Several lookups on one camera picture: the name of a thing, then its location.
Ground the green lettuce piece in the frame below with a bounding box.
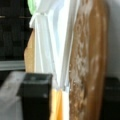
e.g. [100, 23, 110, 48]
[27, 0, 36, 15]

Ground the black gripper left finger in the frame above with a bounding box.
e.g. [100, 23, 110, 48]
[17, 73, 53, 120]

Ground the white round divided tray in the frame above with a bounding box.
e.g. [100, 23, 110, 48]
[30, 0, 80, 90]

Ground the brown meat patty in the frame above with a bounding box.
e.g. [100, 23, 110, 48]
[69, 0, 108, 120]

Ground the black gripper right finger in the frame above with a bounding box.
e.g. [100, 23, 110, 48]
[104, 77, 120, 120]

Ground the yellow cheese slice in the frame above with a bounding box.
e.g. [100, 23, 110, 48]
[49, 88, 73, 120]

